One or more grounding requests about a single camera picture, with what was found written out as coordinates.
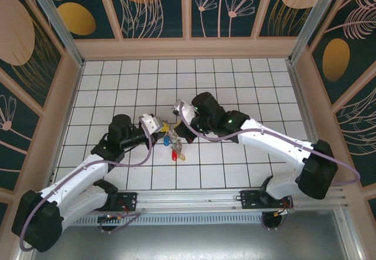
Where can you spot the blue key tag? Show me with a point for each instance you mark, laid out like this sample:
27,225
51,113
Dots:
167,140

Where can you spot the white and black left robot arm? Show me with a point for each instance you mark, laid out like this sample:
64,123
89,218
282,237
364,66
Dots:
79,174

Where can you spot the grey keyring holder with rings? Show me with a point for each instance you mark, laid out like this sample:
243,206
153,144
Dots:
176,142

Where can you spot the aluminium side rail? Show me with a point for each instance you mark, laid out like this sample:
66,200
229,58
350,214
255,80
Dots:
305,118

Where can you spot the aluminium frame rail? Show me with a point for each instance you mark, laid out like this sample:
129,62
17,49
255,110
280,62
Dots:
25,255
349,236

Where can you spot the aluminium corner post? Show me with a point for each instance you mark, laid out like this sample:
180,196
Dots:
58,27
308,21

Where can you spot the yellow key tag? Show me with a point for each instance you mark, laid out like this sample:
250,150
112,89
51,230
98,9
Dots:
181,156

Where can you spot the red key tag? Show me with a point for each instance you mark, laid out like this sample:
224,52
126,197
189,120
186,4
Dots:
174,155

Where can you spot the small black base plate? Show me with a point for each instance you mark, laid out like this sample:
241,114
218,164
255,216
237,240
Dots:
129,198

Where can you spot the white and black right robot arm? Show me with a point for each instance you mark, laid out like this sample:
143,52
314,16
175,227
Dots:
273,142

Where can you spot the grey metal sheet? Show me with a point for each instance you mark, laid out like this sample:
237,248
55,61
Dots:
188,242

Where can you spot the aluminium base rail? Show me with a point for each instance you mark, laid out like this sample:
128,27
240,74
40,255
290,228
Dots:
188,198

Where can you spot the wide black base plate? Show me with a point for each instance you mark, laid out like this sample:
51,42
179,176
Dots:
249,198

